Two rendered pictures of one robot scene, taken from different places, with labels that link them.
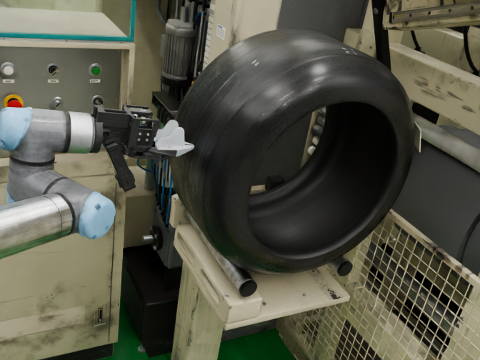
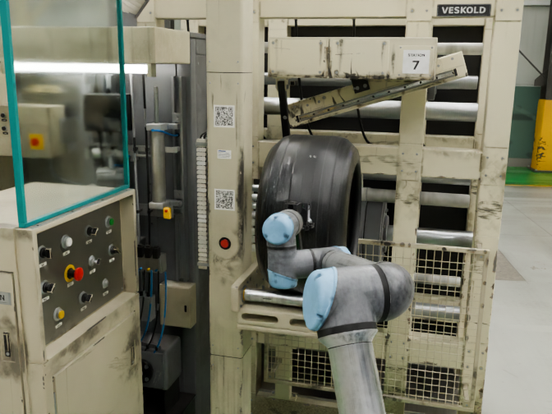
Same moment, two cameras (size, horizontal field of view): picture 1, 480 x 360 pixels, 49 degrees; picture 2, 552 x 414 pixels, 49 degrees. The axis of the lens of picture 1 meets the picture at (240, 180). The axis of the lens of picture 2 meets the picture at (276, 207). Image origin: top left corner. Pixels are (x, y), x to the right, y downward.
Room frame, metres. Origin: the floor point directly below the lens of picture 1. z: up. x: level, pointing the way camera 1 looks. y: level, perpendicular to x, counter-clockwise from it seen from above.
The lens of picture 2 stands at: (-0.21, 1.43, 1.68)
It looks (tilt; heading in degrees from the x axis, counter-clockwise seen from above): 13 degrees down; 315
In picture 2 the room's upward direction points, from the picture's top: 1 degrees clockwise
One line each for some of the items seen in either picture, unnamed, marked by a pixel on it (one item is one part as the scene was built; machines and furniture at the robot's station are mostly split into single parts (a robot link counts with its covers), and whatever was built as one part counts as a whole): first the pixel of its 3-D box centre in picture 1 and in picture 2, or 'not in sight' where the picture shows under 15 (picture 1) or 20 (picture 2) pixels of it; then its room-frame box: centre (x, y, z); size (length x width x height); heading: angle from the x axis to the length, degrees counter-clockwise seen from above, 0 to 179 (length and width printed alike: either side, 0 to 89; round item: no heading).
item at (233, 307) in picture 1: (214, 266); (289, 316); (1.13, 0.03, 0.84); 0.36 x 0.09 x 0.06; 31
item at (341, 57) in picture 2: not in sight; (353, 58); (1.24, -0.41, 1.71); 0.61 x 0.25 x 0.15; 31
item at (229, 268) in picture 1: (218, 246); (291, 299); (1.12, 0.03, 0.90); 0.35 x 0.05 x 0.05; 31
